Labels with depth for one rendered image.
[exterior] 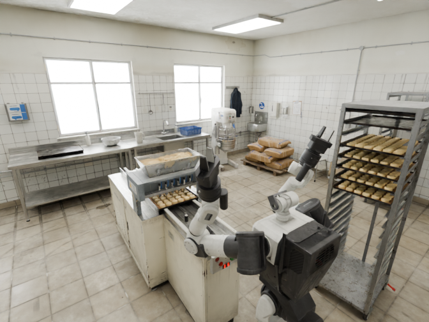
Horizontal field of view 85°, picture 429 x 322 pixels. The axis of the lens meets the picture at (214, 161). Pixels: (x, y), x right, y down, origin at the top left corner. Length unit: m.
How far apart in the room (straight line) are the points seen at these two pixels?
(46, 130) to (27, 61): 1.08
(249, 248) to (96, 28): 4.60
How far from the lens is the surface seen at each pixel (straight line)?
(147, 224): 2.22
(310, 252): 0.96
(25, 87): 4.82
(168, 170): 2.16
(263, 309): 1.34
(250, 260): 0.94
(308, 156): 1.28
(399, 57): 5.22
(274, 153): 5.33
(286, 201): 1.04
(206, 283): 1.89
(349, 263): 3.08
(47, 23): 4.92
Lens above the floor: 1.97
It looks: 19 degrees down
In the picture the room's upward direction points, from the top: straight up
